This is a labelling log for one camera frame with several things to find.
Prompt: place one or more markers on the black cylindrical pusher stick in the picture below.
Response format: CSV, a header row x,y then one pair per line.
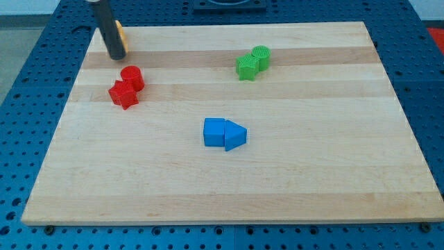
x,y
108,28

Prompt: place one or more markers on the yellow heart block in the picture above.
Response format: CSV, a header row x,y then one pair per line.
x,y
122,35

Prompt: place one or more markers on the red cylinder block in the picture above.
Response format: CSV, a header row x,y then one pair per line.
x,y
133,75

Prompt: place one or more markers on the red star block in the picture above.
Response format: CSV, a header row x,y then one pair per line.
x,y
123,94

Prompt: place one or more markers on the green star block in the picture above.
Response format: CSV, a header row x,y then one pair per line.
x,y
247,66

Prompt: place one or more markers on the blue cube block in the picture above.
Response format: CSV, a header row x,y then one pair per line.
x,y
214,132

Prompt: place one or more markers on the green cylinder block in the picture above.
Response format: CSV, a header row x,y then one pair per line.
x,y
263,53

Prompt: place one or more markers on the blue triangle block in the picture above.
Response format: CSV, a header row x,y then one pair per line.
x,y
235,135

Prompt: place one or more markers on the wooden board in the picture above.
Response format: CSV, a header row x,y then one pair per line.
x,y
328,141

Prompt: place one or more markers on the red object at right edge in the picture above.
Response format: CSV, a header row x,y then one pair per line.
x,y
438,36

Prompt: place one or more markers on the dark square base plate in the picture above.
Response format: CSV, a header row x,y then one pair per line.
x,y
228,5

